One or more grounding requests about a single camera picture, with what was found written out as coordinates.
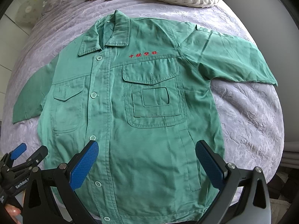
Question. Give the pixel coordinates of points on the lavender plush bedspread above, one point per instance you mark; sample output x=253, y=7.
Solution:
x=250, y=113

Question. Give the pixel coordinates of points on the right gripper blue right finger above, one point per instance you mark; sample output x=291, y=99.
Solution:
x=213, y=165

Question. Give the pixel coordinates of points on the white electric fan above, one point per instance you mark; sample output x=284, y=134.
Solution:
x=29, y=12

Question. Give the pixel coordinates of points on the person's left hand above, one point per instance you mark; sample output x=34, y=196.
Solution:
x=13, y=212

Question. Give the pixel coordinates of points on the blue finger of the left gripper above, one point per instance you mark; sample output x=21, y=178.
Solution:
x=18, y=151
x=38, y=156

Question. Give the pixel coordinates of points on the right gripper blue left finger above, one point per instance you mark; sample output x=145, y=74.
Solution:
x=81, y=163

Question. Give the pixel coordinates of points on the green work jacket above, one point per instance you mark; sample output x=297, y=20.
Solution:
x=140, y=87

